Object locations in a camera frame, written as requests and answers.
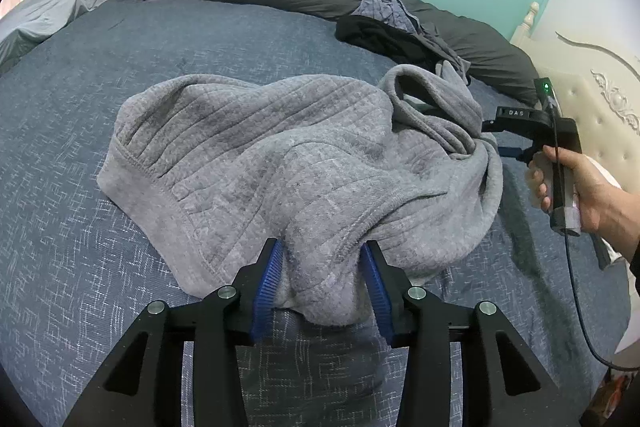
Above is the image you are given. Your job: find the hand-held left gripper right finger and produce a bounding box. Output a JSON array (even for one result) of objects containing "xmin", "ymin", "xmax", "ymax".
[{"xmin": 360, "ymin": 241, "xmax": 581, "ymax": 427}]

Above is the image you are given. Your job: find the grey quilted sweater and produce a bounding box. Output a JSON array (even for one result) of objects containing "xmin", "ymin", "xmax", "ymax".
[{"xmin": 96, "ymin": 64, "xmax": 503, "ymax": 328}]

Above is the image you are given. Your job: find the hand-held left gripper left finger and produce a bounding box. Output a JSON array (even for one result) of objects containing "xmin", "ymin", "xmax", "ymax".
[{"xmin": 62, "ymin": 238, "xmax": 286, "ymax": 427}]

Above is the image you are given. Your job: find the person's right hand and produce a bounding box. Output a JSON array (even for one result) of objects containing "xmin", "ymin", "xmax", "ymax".
[{"xmin": 525, "ymin": 146, "xmax": 640, "ymax": 259}]

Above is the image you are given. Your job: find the light grey bed sheet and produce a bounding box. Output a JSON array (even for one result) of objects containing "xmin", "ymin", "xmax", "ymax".
[{"xmin": 0, "ymin": 0, "xmax": 118, "ymax": 75}]

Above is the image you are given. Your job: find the cream tufted headboard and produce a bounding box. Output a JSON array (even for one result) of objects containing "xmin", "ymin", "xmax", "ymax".
[{"xmin": 510, "ymin": 2, "xmax": 640, "ymax": 268}]

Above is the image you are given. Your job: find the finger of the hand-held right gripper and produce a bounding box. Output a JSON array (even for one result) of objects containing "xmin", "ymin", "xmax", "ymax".
[{"xmin": 481, "ymin": 119, "xmax": 528, "ymax": 162}]

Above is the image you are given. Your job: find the blue-grey checked shirt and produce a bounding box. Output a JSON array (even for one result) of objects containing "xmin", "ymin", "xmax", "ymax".
[{"xmin": 352, "ymin": 0, "xmax": 473, "ymax": 82}]

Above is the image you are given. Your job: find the white pillow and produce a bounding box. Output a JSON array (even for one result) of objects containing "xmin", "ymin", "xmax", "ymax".
[{"xmin": 582, "ymin": 154, "xmax": 626, "ymax": 190}]

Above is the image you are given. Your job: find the blue patterned bedspread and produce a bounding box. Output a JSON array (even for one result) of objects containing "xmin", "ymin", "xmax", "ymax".
[{"xmin": 0, "ymin": 0, "xmax": 631, "ymax": 427}]

